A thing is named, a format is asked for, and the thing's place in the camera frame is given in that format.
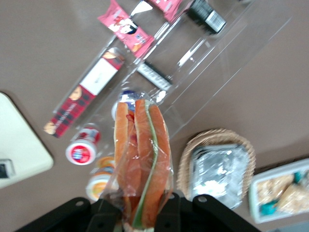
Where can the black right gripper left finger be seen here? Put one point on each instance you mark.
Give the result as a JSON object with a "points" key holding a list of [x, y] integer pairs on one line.
{"points": [[103, 217]]}

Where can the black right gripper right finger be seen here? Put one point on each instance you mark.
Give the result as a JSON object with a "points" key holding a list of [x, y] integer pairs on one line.
{"points": [[170, 215]]}

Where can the plastic sandwich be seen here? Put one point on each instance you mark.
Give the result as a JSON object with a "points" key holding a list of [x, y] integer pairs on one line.
{"points": [[144, 145]]}

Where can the pale green plastic tray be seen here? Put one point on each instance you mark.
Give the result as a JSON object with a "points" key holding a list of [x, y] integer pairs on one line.
{"points": [[254, 207]]}

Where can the wrapped grain bread sandwich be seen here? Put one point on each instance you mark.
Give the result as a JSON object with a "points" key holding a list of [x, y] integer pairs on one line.
{"points": [[270, 188], [294, 198]]}

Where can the white plastic tray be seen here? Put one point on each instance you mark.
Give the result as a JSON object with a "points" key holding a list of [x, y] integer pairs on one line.
{"points": [[19, 140]]}

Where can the orange lid yogurt cup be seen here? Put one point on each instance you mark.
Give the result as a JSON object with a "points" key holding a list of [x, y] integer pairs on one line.
{"points": [[97, 186]]}

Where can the silver foil packet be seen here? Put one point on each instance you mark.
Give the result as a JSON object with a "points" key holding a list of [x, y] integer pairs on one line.
{"points": [[217, 169]]}

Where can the red lid yogurt cup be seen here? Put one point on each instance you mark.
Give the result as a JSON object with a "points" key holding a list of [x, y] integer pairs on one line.
{"points": [[80, 152]]}

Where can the pale straw wicker basket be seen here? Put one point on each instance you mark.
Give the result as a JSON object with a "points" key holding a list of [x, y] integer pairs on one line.
{"points": [[217, 135]]}

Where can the small black snack packet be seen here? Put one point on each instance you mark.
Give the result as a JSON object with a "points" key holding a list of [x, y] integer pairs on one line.
{"points": [[3, 170]]}

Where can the red plaid cookie box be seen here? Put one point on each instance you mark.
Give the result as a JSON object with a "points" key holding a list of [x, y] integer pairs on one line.
{"points": [[72, 106]]}

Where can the blue lid yogurt cup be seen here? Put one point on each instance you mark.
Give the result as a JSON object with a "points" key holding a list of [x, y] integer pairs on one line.
{"points": [[126, 95]]}

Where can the slim black barcode packet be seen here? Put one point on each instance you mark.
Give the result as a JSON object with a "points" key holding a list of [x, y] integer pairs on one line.
{"points": [[154, 76]]}

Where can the clear acrylic tiered rack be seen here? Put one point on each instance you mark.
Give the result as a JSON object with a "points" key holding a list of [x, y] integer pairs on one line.
{"points": [[217, 60]]}

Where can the pink snack packet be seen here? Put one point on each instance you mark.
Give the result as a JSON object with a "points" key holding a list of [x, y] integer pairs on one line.
{"points": [[166, 8], [125, 31]]}

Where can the large black barcode packet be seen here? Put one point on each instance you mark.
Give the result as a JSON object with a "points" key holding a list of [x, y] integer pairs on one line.
{"points": [[202, 12]]}

